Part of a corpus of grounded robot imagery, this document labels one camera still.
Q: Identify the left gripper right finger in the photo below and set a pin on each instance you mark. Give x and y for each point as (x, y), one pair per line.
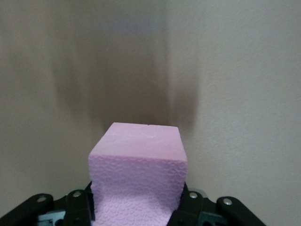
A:
(192, 209)

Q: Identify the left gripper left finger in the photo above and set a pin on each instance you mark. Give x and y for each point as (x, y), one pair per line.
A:
(75, 207)

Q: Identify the pink foam cube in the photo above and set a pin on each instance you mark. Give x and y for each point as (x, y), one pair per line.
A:
(138, 169)

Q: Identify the brown table cover sheet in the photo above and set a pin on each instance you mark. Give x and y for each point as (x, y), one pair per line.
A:
(235, 70)

